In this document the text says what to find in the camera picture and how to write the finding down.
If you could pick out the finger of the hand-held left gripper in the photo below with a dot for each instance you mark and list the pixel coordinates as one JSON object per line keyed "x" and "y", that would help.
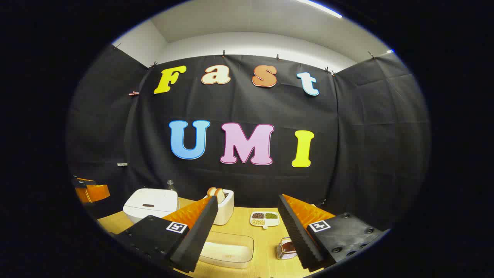
{"x": 94, "y": 193}

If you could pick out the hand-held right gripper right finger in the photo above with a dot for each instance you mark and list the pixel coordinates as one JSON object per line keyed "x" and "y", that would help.
{"x": 297, "y": 235}

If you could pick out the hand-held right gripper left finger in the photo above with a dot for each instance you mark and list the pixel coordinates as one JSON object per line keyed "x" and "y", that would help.
{"x": 200, "y": 235}

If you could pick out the white rice heap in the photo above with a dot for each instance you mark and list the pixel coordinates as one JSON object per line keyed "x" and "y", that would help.
{"x": 225, "y": 254}

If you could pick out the white rice cooker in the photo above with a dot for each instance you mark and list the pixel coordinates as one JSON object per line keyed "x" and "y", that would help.
{"x": 150, "y": 204}

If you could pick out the clear plastic rice box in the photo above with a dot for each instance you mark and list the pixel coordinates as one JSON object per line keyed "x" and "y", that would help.
{"x": 227, "y": 247}

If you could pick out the white toaster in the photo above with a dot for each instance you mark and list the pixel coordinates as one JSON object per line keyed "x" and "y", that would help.
{"x": 227, "y": 210}

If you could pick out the white divided bean dish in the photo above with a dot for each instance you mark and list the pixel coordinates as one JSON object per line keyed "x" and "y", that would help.
{"x": 264, "y": 219}

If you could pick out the toasted bread slice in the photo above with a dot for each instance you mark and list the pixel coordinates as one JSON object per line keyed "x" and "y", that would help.
{"x": 220, "y": 195}
{"x": 211, "y": 192}

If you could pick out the small glass bottle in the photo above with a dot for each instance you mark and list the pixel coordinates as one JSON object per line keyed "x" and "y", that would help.
{"x": 171, "y": 187}

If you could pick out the black backdrop cloth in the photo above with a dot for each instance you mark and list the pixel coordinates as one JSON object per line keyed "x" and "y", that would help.
{"x": 347, "y": 135}

